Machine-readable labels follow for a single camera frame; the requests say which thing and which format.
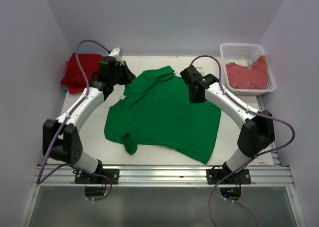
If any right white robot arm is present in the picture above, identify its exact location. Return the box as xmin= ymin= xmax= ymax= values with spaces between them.
xmin=180 ymin=65 xmax=275 ymax=184

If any pink folded shirt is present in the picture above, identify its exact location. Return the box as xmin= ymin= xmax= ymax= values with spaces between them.
xmin=64 ymin=61 xmax=86 ymax=94

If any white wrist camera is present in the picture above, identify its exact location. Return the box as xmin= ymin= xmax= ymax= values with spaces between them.
xmin=196 ymin=67 xmax=204 ymax=76
xmin=108 ymin=47 xmax=123 ymax=62

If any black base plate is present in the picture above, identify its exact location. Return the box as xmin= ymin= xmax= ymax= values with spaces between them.
xmin=206 ymin=167 xmax=252 ymax=185
xmin=72 ymin=168 xmax=120 ymax=185

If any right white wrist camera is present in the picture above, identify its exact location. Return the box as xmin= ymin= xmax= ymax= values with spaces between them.
xmin=196 ymin=67 xmax=204 ymax=76

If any salmon t shirt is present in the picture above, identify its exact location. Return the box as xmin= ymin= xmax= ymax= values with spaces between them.
xmin=225 ymin=55 xmax=268 ymax=89

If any dark red folded shirt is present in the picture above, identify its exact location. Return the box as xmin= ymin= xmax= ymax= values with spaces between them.
xmin=60 ymin=53 xmax=102 ymax=89

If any green t shirt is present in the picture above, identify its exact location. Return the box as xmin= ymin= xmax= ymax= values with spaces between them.
xmin=104 ymin=66 xmax=222 ymax=164

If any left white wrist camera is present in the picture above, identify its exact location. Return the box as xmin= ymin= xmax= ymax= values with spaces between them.
xmin=108 ymin=47 xmax=123 ymax=62

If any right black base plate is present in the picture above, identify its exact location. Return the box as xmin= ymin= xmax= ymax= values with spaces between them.
xmin=206 ymin=167 xmax=252 ymax=185

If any aluminium mounting rail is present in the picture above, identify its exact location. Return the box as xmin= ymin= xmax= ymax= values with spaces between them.
xmin=32 ymin=149 xmax=296 ymax=188

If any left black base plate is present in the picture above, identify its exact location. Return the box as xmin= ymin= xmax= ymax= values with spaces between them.
xmin=72 ymin=168 xmax=120 ymax=185

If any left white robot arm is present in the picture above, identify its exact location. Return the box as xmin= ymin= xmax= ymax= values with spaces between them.
xmin=42 ymin=54 xmax=135 ymax=184

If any white plastic basket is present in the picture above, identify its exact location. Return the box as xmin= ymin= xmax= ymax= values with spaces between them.
xmin=220 ymin=43 xmax=276 ymax=96

